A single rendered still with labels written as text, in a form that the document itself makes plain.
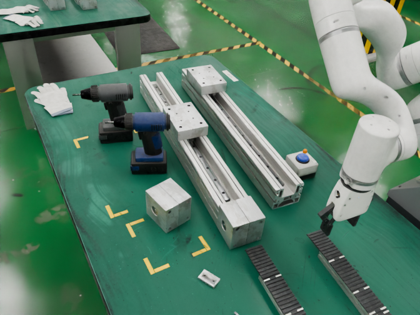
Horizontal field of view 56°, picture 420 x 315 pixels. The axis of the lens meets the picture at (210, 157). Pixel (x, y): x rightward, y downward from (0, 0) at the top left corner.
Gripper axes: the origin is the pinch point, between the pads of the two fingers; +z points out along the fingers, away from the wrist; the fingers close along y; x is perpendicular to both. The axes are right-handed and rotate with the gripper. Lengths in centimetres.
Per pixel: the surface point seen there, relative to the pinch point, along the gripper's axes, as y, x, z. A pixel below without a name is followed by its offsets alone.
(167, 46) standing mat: 61, 300, 90
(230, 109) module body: 3, 67, 7
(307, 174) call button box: 14.0, 29.0, 11.9
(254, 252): -19.6, 6.9, 10.9
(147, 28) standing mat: 56, 349, 90
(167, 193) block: -35.6, 30.4, 4.8
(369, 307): -1.0, -17.8, 10.9
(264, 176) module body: -4.7, 28.0, 6.0
